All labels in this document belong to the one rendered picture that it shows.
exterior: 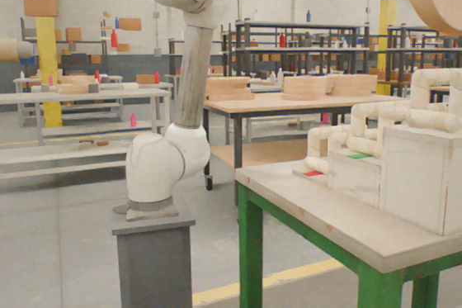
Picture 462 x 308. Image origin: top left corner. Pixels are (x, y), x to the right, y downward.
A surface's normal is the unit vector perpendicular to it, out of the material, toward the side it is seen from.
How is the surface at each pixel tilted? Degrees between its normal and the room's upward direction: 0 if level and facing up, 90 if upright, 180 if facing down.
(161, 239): 90
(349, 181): 90
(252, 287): 90
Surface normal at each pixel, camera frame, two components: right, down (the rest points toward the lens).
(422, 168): -0.89, 0.09
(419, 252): 0.41, 0.15
